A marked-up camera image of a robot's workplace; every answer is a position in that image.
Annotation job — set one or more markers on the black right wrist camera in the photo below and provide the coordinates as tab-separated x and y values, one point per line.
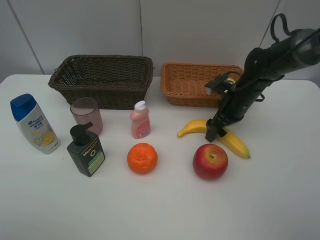
216	85

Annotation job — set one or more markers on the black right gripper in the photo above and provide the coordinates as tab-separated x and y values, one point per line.
232	112

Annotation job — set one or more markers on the translucent pink plastic cup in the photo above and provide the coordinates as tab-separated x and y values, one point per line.
85	110

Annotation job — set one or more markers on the dark green pump bottle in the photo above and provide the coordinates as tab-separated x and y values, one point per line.
85	149

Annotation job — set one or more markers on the yellow banana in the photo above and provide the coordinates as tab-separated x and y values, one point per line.
230	140

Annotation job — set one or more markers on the small pink lotion bottle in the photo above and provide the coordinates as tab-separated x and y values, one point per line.
140	121

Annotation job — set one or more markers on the halved avocado with pit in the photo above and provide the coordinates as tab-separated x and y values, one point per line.
228	80

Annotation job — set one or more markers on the white shampoo bottle blue cap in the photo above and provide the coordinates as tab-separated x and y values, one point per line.
33	124

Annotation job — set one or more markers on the dark brown wicker basket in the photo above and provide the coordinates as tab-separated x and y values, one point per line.
116	82

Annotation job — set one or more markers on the light brown wicker basket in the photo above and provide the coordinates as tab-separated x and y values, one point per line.
183	84

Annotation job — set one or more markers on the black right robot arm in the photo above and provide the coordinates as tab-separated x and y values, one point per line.
262	68

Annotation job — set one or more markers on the red apple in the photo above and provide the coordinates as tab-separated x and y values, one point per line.
210	162

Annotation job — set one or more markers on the orange mandarin fruit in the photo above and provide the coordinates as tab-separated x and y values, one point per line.
142	158

